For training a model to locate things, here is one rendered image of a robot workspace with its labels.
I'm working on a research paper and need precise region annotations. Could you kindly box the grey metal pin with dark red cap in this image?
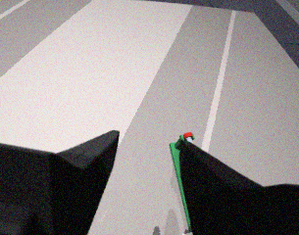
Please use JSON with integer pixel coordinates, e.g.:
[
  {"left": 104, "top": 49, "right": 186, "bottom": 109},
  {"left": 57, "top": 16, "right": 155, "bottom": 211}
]
[{"left": 183, "top": 132, "right": 193, "bottom": 143}]

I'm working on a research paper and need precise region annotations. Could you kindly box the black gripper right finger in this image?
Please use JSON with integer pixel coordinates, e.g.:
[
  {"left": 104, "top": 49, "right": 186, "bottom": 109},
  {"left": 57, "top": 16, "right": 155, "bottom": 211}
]
[{"left": 179, "top": 141, "right": 299, "bottom": 235}]

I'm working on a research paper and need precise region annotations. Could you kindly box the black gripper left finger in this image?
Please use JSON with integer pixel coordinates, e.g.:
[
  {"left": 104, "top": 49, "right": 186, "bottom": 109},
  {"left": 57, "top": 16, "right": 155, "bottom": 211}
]
[{"left": 0, "top": 130, "right": 120, "bottom": 235}]

